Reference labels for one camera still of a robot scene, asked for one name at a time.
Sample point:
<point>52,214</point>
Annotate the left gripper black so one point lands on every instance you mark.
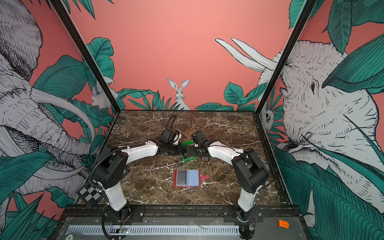
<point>179,151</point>

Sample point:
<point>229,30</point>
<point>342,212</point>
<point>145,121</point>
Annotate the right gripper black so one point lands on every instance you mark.
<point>193,152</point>

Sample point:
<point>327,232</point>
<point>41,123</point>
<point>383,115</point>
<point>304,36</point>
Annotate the green plastic tray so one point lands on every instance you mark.
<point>188,153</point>

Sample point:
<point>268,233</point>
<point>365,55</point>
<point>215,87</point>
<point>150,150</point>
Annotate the black VIP credit card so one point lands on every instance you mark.
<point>181,178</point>

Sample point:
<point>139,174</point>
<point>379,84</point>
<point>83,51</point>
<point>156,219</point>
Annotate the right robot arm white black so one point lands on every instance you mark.
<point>249,168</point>

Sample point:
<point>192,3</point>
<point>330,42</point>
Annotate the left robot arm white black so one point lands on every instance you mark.
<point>107,172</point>

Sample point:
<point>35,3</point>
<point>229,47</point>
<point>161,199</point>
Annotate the checkerboard calibration tag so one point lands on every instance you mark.
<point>89,195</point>

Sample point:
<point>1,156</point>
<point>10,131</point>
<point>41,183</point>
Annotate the orange connector block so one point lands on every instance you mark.
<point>283,224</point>

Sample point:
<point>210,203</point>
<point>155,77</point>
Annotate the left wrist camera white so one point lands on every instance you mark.
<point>177,139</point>

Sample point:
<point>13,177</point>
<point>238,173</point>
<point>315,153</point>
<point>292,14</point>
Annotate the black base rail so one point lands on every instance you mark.
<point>225,212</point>

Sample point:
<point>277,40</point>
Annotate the white slotted cable duct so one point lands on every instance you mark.
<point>140,230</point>

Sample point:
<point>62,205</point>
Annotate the left black frame post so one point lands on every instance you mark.
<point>64,15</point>

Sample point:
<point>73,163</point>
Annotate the black frame post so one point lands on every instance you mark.
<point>64,15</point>
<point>299,25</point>

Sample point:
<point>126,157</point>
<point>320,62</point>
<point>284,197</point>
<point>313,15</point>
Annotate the right black frame post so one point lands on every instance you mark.
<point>299,25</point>

